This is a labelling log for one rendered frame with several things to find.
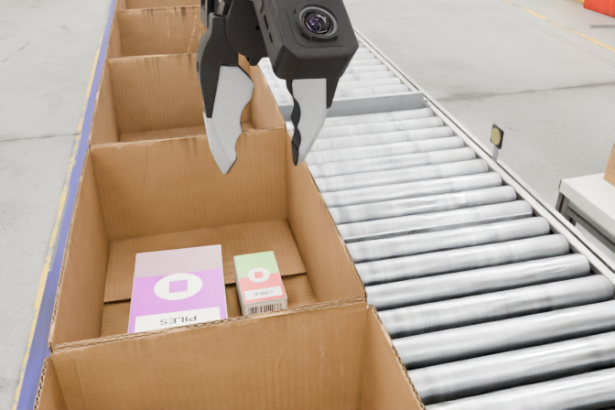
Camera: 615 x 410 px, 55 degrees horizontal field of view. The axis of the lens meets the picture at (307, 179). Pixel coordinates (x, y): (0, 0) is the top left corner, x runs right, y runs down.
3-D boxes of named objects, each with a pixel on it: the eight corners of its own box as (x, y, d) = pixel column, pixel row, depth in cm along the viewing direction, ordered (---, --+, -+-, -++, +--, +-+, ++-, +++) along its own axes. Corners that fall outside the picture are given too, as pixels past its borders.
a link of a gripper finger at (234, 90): (212, 143, 49) (242, 37, 45) (231, 181, 44) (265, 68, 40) (176, 138, 47) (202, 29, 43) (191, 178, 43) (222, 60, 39)
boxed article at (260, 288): (274, 275, 84) (273, 250, 82) (287, 324, 76) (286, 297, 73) (235, 281, 83) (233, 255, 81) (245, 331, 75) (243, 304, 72)
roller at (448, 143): (469, 157, 155) (471, 140, 152) (274, 180, 145) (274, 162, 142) (459, 149, 159) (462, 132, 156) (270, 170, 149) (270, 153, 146)
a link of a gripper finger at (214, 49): (243, 113, 44) (277, 0, 40) (251, 124, 42) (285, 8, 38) (182, 105, 41) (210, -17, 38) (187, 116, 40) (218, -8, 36)
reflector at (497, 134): (498, 171, 143) (505, 131, 138) (494, 172, 143) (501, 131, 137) (488, 162, 147) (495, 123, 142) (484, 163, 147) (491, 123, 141)
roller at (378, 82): (399, 84, 197) (404, 95, 195) (245, 98, 187) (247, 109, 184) (402, 73, 193) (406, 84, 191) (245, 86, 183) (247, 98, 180)
